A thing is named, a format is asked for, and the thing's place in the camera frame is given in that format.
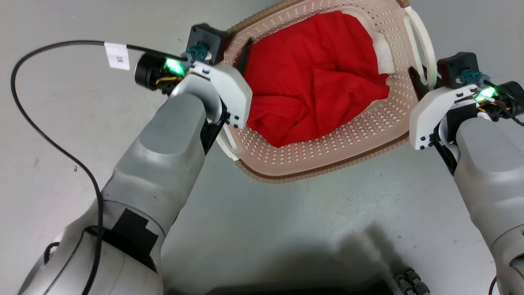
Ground white cloth piece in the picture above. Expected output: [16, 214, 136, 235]
[370, 32, 396, 75]

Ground long black arm cable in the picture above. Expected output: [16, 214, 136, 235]
[10, 40, 190, 295]

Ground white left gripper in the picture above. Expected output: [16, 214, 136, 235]
[188, 37, 254, 128]

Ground red cloth garment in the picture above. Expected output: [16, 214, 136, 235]
[234, 11, 390, 148]

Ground black corrugated hoses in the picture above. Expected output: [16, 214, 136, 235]
[394, 267, 431, 295]

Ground beige perforated laundry basket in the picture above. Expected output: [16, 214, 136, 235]
[215, 0, 438, 184]

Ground white cable label tag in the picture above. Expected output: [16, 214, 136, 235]
[104, 41, 131, 71]

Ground white basket handle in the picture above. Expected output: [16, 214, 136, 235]
[403, 6, 438, 87]
[215, 123, 241, 161]

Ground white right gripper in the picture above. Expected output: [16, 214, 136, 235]
[408, 66, 480, 150]

